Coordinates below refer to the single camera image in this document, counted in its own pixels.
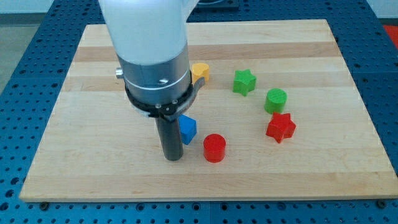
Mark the red cylinder block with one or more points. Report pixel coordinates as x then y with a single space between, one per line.
214 148

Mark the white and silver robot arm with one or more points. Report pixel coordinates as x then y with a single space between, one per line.
150 40

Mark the green star block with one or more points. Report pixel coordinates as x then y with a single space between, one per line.
244 82

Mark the red star block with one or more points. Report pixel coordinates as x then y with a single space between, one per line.
280 127

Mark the blue cube block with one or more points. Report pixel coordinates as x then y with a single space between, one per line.
188 128

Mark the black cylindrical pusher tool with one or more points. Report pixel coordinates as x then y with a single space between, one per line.
166 118

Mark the yellow heart block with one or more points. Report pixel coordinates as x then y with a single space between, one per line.
200 70

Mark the green cylinder block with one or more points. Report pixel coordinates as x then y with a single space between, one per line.
275 101

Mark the wooden board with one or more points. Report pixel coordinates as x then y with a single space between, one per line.
98 148

